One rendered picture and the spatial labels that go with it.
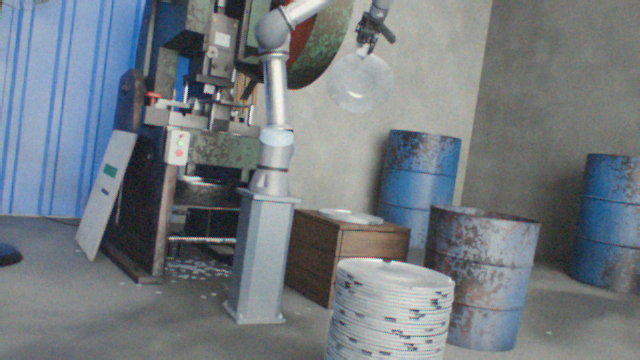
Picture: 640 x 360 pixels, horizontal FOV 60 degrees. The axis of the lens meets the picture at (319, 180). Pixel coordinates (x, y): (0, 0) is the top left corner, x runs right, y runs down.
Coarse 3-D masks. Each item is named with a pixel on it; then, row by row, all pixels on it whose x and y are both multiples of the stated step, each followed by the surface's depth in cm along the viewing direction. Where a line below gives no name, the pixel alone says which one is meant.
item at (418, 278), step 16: (352, 272) 133; (368, 272) 135; (384, 272) 135; (400, 272) 138; (416, 272) 144; (432, 272) 147; (400, 288) 124; (416, 288) 124; (432, 288) 128; (448, 288) 129
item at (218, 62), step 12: (216, 24) 249; (228, 24) 252; (216, 36) 249; (228, 36) 253; (216, 48) 250; (228, 48) 253; (204, 60) 248; (216, 60) 248; (228, 60) 253; (192, 72) 257; (204, 72) 248; (216, 72) 248; (228, 72) 252
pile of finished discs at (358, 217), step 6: (324, 210) 253; (330, 210) 257; (336, 210) 259; (330, 216) 236; (336, 216) 234; (342, 216) 239; (348, 216) 241; (354, 216) 242; (360, 216) 245; (366, 216) 254; (372, 216) 256; (354, 222) 233; (360, 222) 233; (366, 222) 234; (372, 222) 241; (378, 222) 244
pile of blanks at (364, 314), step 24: (336, 288) 136; (360, 288) 127; (384, 288) 124; (336, 312) 133; (360, 312) 127; (384, 312) 124; (408, 312) 124; (432, 312) 126; (336, 336) 132; (360, 336) 127; (384, 336) 124; (408, 336) 126; (432, 336) 128
